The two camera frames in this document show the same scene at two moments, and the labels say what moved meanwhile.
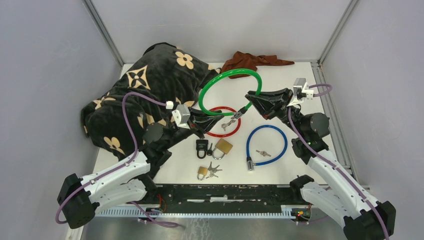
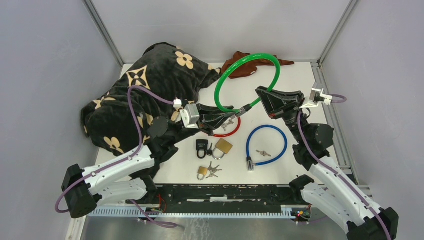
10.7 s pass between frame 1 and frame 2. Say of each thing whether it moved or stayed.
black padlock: stayed
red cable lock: stayed
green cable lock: moved
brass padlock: stayed
